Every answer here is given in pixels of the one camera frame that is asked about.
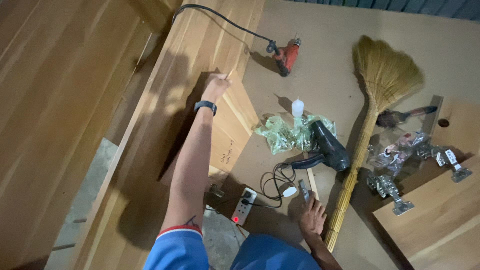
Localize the paint brush with dark bristles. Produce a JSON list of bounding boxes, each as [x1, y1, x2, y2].
[[376, 106, 439, 128]]

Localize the red electric drill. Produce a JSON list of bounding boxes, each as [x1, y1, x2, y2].
[[267, 37, 302, 78]]

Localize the wooden board with handwriting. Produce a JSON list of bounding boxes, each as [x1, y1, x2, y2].
[[157, 70, 260, 188]]

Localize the straw broom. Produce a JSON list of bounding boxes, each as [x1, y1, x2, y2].
[[324, 34, 425, 253]]

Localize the long wooden plank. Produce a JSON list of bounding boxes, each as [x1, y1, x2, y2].
[[73, 0, 266, 270]]

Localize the green plastic bag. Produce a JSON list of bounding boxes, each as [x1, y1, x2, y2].
[[254, 114, 337, 155]]

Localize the wood panel with round hole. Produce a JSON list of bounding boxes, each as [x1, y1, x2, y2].
[[373, 95, 480, 270]]

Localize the black hair dryer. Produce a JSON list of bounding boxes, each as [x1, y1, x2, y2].
[[290, 119, 351, 173]]

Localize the black wristwatch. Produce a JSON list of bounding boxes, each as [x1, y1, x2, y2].
[[193, 100, 218, 116]]

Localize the blue shirt with red trim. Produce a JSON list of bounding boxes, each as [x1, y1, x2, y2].
[[142, 224, 210, 270]]

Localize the small metal hand tool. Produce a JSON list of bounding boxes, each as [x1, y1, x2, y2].
[[298, 179, 311, 203]]

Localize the thin wooden strip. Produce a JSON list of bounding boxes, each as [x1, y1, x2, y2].
[[302, 151, 320, 202]]

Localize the clear printed plastic bag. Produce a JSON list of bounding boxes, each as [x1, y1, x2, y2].
[[366, 130, 430, 177]]

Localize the black hair dryer cable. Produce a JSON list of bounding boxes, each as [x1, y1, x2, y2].
[[242, 161, 298, 209]]

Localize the blue shorts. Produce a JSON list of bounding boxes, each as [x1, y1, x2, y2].
[[229, 233, 322, 270]]

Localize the person's left hand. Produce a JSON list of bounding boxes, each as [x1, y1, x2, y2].
[[201, 72, 233, 104]]

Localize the white power strip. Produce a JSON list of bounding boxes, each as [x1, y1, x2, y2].
[[230, 187, 258, 227]]

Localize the black drill cable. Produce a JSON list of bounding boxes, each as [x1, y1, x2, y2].
[[171, 3, 277, 54]]

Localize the large wooden panels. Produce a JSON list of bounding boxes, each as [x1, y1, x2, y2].
[[0, 0, 182, 270]]

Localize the silver cabinet hinge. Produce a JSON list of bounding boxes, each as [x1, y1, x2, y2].
[[366, 173, 415, 217], [416, 144, 473, 184]]

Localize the white glue bottle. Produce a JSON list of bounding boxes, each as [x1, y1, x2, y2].
[[291, 96, 305, 118]]

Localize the person's right hand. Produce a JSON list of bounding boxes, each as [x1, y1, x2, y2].
[[298, 195, 328, 239]]

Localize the small silver hinge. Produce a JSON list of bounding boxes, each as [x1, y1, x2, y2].
[[208, 182, 226, 199]]

